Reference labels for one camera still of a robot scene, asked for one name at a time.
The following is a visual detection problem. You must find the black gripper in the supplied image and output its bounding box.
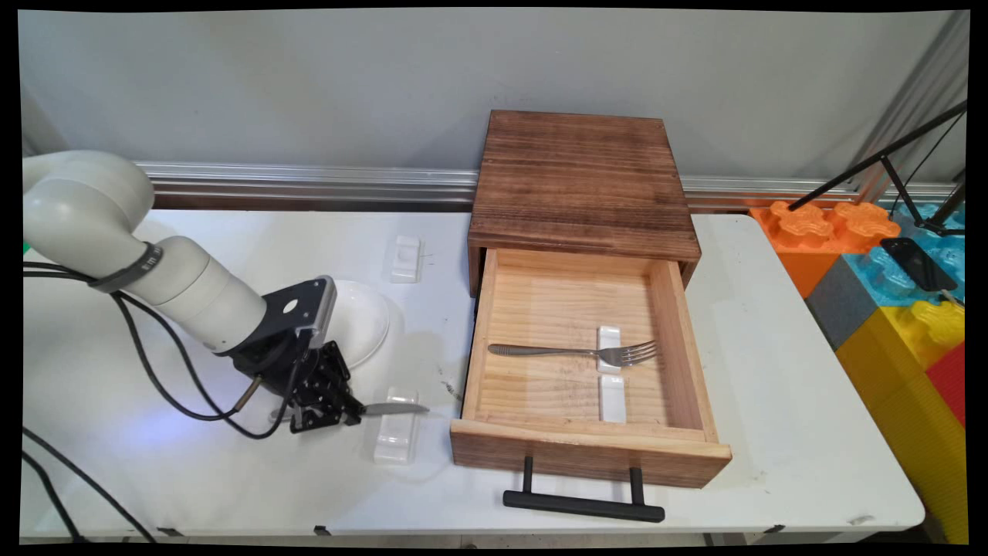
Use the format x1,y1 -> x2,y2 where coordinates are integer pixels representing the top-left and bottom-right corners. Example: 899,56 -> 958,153
232,332 -> 365,434

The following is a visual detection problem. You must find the steel table knife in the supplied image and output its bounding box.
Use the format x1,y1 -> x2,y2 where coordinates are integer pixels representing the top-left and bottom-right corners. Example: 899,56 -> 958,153
270,402 -> 431,423

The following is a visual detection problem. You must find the white round plate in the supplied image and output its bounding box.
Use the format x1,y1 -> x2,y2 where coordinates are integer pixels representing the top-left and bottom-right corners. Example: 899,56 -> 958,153
332,280 -> 391,370

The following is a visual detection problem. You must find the white ceramic cutlery rest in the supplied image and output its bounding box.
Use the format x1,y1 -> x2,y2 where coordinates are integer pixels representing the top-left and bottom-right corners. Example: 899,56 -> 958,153
390,235 -> 422,284
374,388 -> 420,464
600,375 -> 628,424
597,326 -> 624,375

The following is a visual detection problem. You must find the steel fork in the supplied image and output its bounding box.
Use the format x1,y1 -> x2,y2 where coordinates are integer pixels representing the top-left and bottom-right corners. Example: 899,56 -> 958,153
488,341 -> 659,368

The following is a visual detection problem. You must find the light wooden drawer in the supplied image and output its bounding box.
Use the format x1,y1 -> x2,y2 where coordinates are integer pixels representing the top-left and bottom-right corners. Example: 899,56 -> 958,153
450,247 -> 733,489

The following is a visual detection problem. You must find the dark wooden drawer cabinet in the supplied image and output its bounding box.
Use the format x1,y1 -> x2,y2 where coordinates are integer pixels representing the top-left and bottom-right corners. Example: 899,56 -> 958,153
467,110 -> 703,298

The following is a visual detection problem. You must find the orange toy block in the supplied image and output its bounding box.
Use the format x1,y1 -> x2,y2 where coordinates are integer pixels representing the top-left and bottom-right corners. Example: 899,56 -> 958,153
749,201 -> 902,298

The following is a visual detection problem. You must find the grey toy block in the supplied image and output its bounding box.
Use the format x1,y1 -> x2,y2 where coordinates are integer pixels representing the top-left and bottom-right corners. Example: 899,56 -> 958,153
805,256 -> 881,352

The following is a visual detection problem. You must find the black tripod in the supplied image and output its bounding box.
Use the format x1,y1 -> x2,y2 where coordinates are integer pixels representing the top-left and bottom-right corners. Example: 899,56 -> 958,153
787,100 -> 969,238

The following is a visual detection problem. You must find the blue toy block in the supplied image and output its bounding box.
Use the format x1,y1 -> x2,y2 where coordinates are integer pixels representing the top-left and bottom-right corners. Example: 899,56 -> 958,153
843,202 -> 966,310

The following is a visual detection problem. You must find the black smartphone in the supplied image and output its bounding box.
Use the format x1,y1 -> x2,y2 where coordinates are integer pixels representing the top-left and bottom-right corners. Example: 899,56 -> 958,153
880,237 -> 958,293

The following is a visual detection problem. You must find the red toy block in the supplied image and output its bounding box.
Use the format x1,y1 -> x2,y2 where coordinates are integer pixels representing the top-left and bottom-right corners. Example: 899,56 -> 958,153
926,344 -> 967,429

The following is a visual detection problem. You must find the grey curtain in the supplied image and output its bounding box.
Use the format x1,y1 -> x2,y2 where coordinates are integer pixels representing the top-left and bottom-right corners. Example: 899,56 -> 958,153
853,12 -> 969,202

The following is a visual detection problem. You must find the black cable with brass plug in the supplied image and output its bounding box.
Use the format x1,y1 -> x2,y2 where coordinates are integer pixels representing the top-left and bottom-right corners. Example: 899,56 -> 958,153
23,261 -> 262,423

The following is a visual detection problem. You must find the aluminium rail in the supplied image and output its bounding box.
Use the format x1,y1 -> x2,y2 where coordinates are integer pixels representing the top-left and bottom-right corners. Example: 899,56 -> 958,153
135,161 -> 958,215

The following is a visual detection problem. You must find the black cable strap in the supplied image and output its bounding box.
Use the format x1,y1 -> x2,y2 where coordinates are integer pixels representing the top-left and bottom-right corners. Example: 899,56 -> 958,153
88,242 -> 165,295

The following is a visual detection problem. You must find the black cable with silver connector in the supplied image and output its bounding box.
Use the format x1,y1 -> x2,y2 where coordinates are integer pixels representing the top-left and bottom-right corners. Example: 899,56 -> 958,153
22,426 -> 159,543

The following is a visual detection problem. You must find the black drawer handle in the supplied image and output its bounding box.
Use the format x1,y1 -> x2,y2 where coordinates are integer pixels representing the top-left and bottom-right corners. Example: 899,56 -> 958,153
503,456 -> 666,524

